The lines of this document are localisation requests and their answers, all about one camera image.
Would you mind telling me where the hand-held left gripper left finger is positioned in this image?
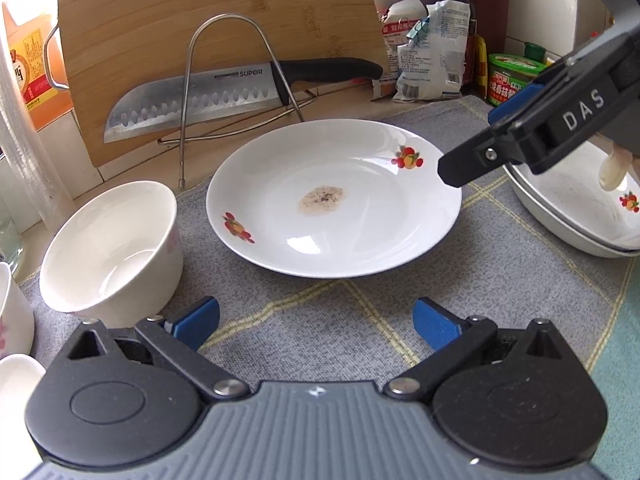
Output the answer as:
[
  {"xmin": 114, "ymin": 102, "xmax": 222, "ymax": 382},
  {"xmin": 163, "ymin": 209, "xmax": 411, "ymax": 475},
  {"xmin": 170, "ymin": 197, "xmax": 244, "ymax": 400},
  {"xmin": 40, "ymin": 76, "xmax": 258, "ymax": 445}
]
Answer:
[{"xmin": 64, "ymin": 296, "xmax": 251, "ymax": 403}]

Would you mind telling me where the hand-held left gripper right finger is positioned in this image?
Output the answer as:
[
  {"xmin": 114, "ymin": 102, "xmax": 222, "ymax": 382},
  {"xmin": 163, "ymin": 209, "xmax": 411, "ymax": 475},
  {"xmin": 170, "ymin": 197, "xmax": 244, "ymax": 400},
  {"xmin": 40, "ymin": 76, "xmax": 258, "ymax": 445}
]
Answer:
[{"xmin": 384, "ymin": 296, "xmax": 573, "ymax": 403}]

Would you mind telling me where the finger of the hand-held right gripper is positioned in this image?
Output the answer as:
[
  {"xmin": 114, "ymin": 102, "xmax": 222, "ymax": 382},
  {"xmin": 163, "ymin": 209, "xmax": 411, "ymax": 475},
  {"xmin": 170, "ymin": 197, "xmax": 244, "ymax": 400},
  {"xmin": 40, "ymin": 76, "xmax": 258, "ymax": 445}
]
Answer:
[
  {"xmin": 487, "ymin": 29, "xmax": 635, "ymax": 127},
  {"xmin": 437, "ymin": 125, "xmax": 546, "ymax": 189}
]

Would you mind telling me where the white bowl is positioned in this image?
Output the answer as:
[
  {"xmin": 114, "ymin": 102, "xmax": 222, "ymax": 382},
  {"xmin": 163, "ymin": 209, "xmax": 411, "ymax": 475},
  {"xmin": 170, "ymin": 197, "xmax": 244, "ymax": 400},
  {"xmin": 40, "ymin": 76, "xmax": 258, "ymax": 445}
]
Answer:
[
  {"xmin": 39, "ymin": 181, "xmax": 185, "ymax": 329},
  {"xmin": 0, "ymin": 353, "xmax": 47, "ymax": 403},
  {"xmin": 0, "ymin": 261, "xmax": 36, "ymax": 357}
]

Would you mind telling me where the white floral plate brown stain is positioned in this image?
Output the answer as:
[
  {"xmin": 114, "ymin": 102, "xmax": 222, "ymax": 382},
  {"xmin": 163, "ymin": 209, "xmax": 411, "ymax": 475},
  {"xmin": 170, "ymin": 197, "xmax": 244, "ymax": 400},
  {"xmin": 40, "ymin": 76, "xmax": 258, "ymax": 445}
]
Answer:
[{"xmin": 206, "ymin": 119, "xmax": 463, "ymax": 279}]

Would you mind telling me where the person's right hand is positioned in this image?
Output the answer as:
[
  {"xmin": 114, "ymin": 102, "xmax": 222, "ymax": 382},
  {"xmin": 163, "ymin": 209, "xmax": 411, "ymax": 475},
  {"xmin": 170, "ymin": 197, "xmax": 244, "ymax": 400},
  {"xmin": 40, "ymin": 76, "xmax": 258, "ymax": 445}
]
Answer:
[{"xmin": 597, "ymin": 142, "xmax": 633, "ymax": 192}]

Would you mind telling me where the green lidded sauce jar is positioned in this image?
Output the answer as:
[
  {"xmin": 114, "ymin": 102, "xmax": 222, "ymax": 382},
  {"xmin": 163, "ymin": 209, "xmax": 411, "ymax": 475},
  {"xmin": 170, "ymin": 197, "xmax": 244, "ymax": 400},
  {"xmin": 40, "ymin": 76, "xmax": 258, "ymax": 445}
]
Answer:
[{"xmin": 486, "ymin": 52, "xmax": 548, "ymax": 107}]

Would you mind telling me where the white printed bag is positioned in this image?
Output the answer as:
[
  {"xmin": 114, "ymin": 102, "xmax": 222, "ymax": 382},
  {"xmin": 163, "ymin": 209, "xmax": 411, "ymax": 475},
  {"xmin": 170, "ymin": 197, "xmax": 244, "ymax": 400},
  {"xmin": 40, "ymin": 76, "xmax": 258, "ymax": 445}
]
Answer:
[{"xmin": 392, "ymin": 0, "xmax": 476, "ymax": 102}]

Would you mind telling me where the brown knife block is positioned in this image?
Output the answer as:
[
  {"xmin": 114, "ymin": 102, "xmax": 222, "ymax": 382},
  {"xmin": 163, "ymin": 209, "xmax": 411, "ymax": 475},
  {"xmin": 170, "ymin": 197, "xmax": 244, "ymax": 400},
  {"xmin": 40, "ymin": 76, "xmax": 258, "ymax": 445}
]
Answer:
[{"xmin": 462, "ymin": 0, "xmax": 516, "ymax": 61}]

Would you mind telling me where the grey and teal checked towel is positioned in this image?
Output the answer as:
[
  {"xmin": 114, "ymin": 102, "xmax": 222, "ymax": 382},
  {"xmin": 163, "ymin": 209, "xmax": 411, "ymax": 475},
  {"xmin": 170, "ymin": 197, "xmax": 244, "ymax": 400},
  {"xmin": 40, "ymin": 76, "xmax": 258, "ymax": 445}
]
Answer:
[{"xmin": 17, "ymin": 97, "xmax": 640, "ymax": 480}]

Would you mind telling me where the blue bag clip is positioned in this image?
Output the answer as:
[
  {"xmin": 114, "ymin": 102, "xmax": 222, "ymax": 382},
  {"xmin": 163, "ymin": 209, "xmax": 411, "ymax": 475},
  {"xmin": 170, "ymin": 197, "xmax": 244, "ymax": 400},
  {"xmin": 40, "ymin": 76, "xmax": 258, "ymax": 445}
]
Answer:
[{"xmin": 406, "ymin": 16, "xmax": 432, "ymax": 46}]

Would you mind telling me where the white packet with red print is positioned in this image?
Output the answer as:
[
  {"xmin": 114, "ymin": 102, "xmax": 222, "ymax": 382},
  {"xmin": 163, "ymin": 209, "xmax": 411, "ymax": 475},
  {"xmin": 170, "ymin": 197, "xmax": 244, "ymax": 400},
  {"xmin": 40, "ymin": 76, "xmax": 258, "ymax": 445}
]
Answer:
[{"xmin": 372, "ymin": 0, "xmax": 431, "ymax": 101}]

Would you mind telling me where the tall cling film roll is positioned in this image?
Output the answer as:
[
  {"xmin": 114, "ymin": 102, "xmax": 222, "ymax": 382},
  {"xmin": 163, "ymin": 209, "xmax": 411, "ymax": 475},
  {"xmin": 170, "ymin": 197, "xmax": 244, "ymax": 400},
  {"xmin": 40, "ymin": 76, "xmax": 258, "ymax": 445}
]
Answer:
[{"xmin": 0, "ymin": 20, "xmax": 76, "ymax": 233}]

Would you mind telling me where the orange cooking oil bottle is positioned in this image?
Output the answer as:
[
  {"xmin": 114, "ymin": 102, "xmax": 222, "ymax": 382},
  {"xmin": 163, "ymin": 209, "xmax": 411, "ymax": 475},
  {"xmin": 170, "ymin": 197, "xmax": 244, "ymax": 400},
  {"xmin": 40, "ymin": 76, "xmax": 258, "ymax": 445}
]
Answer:
[{"xmin": 0, "ymin": 0, "xmax": 76, "ymax": 133}]

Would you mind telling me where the metal wire rack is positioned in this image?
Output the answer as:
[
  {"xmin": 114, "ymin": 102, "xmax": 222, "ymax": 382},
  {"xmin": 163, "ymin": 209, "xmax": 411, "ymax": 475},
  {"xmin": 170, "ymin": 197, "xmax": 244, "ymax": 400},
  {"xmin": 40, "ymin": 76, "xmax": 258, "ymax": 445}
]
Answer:
[{"xmin": 157, "ymin": 15, "xmax": 317, "ymax": 188}]

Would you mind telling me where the santoku knife with black handle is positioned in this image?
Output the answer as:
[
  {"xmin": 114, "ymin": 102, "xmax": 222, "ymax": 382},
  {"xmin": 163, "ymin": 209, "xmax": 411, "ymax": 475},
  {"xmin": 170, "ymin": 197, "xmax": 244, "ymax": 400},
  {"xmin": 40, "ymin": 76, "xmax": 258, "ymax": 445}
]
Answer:
[{"xmin": 103, "ymin": 57, "xmax": 384, "ymax": 144}]

